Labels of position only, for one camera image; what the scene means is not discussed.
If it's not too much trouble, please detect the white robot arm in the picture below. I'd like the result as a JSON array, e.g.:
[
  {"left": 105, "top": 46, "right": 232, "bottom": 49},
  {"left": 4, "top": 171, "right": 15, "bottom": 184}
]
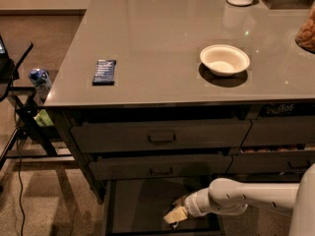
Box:
[{"left": 163, "top": 165, "right": 315, "bottom": 236}]

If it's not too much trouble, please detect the top right drawer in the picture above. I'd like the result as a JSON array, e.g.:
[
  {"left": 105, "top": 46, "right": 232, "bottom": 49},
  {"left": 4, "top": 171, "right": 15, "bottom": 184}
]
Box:
[{"left": 242, "top": 102, "right": 315, "bottom": 147}]

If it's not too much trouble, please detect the green packet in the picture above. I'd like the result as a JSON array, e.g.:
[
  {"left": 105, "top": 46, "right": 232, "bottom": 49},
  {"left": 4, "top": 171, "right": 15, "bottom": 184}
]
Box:
[{"left": 34, "top": 109, "right": 53, "bottom": 127}]

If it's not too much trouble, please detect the top left drawer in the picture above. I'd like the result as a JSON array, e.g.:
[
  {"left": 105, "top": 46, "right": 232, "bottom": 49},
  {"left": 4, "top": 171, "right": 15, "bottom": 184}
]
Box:
[{"left": 71, "top": 119, "right": 251, "bottom": 153}]

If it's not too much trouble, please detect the middle right drawer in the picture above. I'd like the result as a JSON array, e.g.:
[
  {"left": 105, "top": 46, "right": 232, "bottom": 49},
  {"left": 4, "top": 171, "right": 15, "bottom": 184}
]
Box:
[{"left": 227, "top": 150, "right": 315, "bottom": 174}]

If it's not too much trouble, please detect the open bottom left drawer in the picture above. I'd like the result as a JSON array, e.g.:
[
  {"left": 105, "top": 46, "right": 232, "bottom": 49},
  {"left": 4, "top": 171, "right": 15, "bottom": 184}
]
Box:
[{"left": 103, "top": 177, "right": 224, "bottom": 236}]

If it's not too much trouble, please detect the blue rxbar snack bar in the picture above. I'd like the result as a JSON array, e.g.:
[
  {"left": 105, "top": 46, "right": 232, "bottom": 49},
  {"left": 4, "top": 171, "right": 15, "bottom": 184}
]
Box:
[{"left": 93, "top": 60, "right": 116, "bottom": 86}]

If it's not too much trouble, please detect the blue white bottle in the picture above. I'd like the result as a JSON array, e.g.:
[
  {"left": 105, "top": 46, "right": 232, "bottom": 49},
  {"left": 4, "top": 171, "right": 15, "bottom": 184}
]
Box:
[{"left": 29, "top": 69, "right": 52, "bottom": 101}]

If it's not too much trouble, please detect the jar of nuts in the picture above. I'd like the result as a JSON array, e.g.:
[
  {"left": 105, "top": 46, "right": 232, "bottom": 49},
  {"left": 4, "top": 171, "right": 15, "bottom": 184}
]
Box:
[{"left": 295, "top": 1, "right": 315, "bottom": 53}]

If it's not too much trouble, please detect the black rxbar chocolate bar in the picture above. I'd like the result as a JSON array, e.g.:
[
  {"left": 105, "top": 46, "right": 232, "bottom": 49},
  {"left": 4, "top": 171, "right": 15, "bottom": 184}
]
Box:
[{"left": 169, "top": 221, "right": 179, "bottom": 230}]

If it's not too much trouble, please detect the black cable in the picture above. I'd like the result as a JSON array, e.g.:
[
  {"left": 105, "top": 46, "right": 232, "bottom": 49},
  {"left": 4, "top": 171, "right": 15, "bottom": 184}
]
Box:
[{"left": 12, "top": 79, "right": 26, "bottom": 236}]

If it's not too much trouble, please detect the middle left drawer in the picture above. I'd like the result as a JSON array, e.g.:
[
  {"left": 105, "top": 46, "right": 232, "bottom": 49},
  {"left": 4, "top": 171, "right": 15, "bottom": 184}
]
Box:
[{"left": 89, "top": 153, "right": 232, "bottom": 180}]

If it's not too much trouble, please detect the black side stand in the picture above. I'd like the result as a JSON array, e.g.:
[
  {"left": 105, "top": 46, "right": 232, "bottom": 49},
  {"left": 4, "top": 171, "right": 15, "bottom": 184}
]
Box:
[{"left": 0, "top": 36, "right": 71, "bottom": 167}]

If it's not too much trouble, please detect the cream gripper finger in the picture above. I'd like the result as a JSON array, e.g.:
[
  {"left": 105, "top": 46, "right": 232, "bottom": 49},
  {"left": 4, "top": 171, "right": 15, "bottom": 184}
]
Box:
[
  {"left": 171, "top": 197, "right": 185, "bottom": 208},
  {"left": 163, "top": 206, "right": 188, "bottom": 224}
]

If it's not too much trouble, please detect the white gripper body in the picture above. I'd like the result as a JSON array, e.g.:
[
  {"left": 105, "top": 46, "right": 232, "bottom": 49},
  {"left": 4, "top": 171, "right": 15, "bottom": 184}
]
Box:
[{"left": 184, "top": 192, "right": 206, "bottom": 217}]

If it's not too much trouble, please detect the white paper bowl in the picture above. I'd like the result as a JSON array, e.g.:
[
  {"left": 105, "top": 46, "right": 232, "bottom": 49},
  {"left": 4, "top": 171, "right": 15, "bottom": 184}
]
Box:
[{"left": 200, "top": 44, "right": 250, "bottom": 77}]

